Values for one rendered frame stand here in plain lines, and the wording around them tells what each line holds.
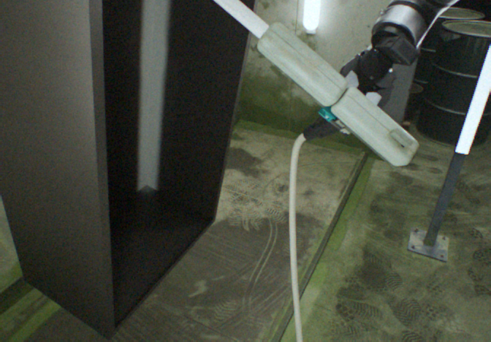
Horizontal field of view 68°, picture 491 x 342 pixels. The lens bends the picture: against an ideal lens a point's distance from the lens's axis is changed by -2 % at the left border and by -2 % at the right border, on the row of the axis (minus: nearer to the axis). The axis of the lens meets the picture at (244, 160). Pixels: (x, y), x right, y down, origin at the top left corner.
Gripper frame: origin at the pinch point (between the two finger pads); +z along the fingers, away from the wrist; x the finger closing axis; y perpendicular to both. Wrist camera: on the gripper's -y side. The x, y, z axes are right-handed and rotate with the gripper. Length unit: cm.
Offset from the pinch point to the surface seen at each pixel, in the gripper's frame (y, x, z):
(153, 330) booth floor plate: 111, -18, 72
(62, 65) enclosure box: 7.6, 41.1, 21.1
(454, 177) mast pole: 92, -88, -64
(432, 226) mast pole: 112, -106, -47
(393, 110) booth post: 164, -74, -118
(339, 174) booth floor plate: 177, -71, -61
